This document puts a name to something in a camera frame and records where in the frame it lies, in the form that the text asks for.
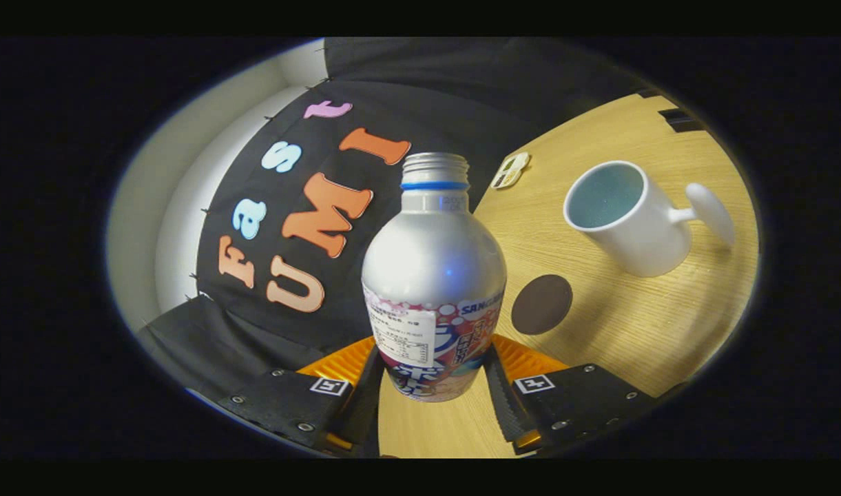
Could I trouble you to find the wooden table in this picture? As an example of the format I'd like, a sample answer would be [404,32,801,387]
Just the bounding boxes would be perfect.
[377,93,760,459]

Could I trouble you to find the white cup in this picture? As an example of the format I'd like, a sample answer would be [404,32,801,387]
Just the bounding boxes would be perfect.
[563,161,736,278]

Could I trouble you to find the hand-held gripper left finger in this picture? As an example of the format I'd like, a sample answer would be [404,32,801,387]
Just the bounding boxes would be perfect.
[214,336,385,458]

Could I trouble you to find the brown round coaster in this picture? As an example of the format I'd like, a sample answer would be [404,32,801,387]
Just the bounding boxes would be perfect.
[510,274,574,336]

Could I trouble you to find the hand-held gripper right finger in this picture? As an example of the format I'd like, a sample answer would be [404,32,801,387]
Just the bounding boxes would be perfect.
[482,334,662,457]

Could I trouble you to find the white divided dish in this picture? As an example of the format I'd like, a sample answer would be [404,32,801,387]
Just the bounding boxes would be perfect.
[490,152,532,190]

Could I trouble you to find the silver juice bottle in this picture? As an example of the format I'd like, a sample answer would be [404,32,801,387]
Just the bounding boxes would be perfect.
[361,152,508,403]

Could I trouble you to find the black backdrop cloth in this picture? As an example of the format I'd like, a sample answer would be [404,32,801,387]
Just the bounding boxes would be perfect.
[136,38,658,414]

